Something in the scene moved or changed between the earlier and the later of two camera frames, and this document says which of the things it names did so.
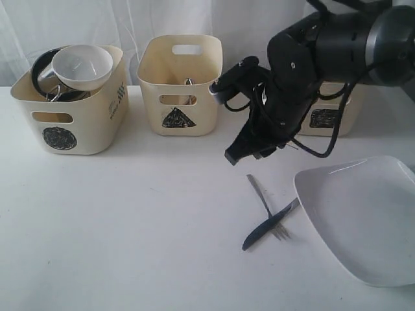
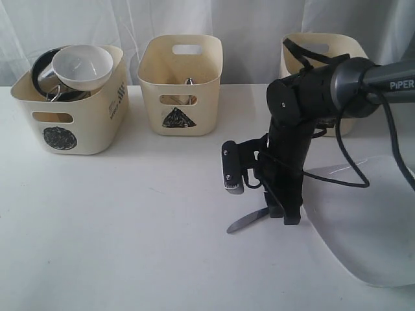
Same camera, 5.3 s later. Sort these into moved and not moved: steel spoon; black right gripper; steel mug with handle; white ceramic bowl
Moved: black right gripper
Not moved: white ceramic bowl; steel spoon; steel mug with handle
